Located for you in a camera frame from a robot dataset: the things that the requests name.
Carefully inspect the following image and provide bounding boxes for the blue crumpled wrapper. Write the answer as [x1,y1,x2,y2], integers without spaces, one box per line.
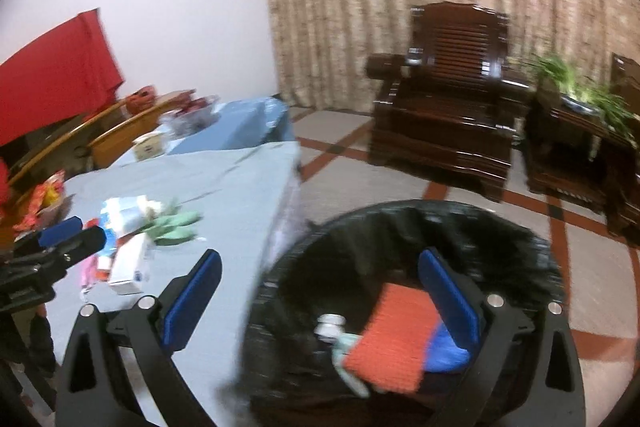
[425,322,471,373]

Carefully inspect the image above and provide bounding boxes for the pile of red snack packets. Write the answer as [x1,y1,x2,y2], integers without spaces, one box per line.
[14,171,68,230]

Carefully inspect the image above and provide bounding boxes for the green potted plant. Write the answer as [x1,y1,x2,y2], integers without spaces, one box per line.
[525,52,637,138]

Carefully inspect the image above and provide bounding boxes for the glass snack bowl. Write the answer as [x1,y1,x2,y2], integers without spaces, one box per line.
[12,169,75,233]

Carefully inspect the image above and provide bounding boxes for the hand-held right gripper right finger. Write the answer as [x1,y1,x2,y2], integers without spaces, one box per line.
[417,248,586,427]

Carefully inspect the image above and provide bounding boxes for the pale green wrapper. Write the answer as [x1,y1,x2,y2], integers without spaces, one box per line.
[332,332,373,398]

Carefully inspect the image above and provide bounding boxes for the tissue box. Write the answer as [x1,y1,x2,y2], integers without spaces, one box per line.
[132,132,168,162]

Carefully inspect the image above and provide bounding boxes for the glass fruit bowl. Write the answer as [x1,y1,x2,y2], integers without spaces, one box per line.
[160,96,222,138]

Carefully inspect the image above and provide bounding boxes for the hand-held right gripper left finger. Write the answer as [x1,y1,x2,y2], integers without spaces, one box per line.
[54,249,223,427]

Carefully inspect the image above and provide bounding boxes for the blue and white packet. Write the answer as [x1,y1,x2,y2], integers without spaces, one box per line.
[100,196,151,235]

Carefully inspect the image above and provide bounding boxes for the small white bottle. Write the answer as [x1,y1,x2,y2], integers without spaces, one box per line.
[314,313,347,338]

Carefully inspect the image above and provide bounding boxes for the grey-blue tablecloth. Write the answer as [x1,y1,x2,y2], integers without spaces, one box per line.
[45,141,302,427]

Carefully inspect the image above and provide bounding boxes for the orange knitted cloth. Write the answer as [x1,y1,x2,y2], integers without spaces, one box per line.
[342,283,441,394]

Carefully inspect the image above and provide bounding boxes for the blue tablecloth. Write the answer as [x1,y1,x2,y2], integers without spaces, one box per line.
[167,98,296,155]

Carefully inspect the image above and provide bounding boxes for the dark wooden armchair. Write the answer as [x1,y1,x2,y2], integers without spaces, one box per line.
[366,2,536,202]

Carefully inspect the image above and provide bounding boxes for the white cardboard box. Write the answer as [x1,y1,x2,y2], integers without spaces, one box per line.
[107,234,153,297]

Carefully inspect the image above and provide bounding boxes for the dark wooden side table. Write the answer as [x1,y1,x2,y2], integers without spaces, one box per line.
[522,82,626,214]

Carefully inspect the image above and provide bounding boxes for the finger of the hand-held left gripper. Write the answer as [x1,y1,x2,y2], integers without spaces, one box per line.
[10,226,107,269]
[39,216,83,248]

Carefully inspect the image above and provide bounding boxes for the red cloth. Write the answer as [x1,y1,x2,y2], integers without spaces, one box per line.
[0,8,126,148]

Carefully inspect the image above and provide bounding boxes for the black lined trash bin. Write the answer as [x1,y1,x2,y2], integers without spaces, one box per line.
[240,199,573,427]

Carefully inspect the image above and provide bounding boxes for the pale green glove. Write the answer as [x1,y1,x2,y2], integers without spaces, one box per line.
[145,202,203,245]

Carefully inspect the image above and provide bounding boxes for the pink wrapper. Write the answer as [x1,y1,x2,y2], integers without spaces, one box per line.
[80,252,110,293]

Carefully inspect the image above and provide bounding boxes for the red bag with dark print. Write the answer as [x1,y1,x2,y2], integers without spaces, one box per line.
[125,87,158,112]

